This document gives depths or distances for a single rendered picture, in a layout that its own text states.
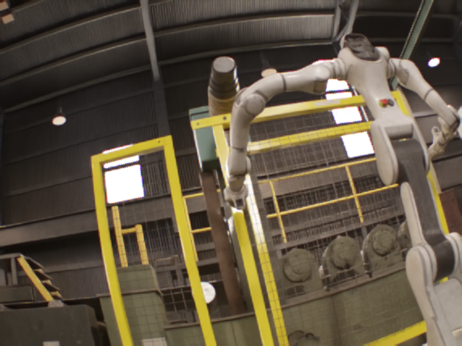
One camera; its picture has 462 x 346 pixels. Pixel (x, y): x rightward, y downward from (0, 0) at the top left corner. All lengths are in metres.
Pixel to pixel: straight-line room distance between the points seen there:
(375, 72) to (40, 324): 2.74
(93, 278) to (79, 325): 9.65
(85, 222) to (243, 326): 9.73
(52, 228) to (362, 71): 11.52
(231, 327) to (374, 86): 1.85
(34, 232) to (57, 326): 9.80
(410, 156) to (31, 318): 2.76
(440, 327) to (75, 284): 12.04
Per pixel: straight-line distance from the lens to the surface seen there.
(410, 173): 1.64
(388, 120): 1.72
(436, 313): 1.49
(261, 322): 2.23
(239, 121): 1.77
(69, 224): 12.58
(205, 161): 3.15
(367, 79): 1.81
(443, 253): 1.55
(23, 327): 3.40
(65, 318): 3.25
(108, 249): 2.49
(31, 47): 14.14
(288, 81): 1.76
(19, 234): 13.20
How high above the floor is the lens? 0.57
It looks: 22 degrees up
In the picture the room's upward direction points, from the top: 13 degrees counter-clockwise
